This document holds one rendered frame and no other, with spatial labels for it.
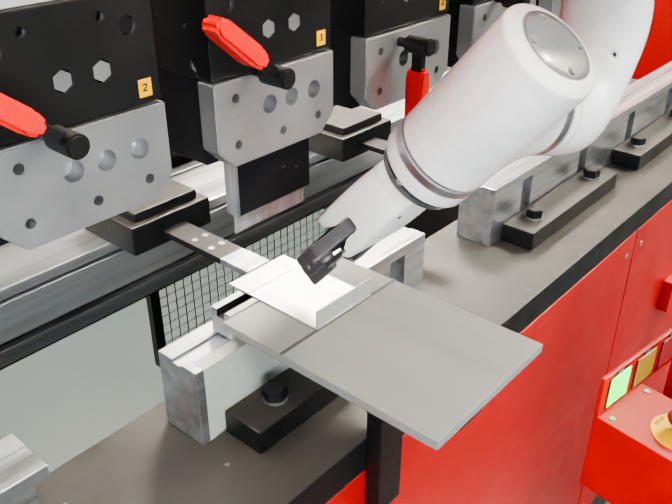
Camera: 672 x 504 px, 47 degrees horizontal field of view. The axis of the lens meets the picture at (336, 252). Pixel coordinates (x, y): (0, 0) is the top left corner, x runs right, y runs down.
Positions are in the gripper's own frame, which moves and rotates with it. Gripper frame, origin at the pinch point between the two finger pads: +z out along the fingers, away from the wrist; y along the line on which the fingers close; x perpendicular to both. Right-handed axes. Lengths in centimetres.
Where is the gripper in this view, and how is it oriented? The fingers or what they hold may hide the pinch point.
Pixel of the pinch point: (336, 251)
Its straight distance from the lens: 77.4
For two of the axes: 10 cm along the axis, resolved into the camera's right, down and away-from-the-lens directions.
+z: -4.9, 4.6, 7.4
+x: 5.8, 8.1, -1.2
